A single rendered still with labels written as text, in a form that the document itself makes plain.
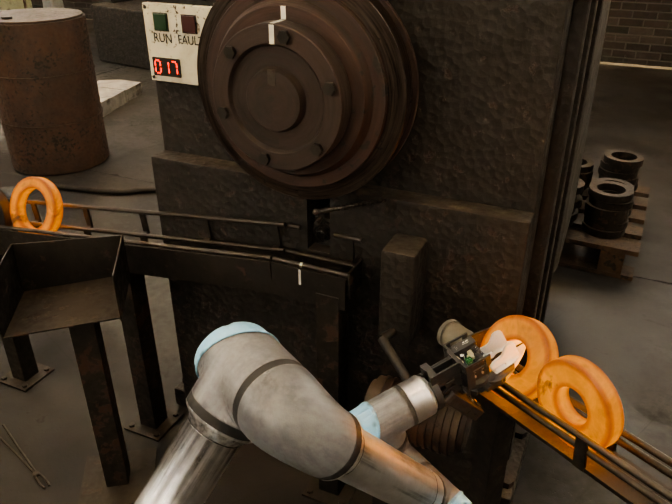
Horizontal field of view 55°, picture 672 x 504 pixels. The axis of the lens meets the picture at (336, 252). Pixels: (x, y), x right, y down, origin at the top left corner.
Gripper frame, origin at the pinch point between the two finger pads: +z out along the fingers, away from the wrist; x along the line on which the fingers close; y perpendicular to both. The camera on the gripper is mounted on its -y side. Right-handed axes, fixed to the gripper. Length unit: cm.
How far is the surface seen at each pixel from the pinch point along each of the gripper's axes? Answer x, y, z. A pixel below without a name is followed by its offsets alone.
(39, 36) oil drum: 327, 12, -58
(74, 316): 66, 5, -74
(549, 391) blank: -11.7, 1.3, -3.2
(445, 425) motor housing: 6.3, -18.1, -14.7
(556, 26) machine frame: 23, 46, 30
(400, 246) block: 31.6, 8.7, -5.3
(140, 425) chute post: 88, -56, -79
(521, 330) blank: 0.5, 3.6, 1.1
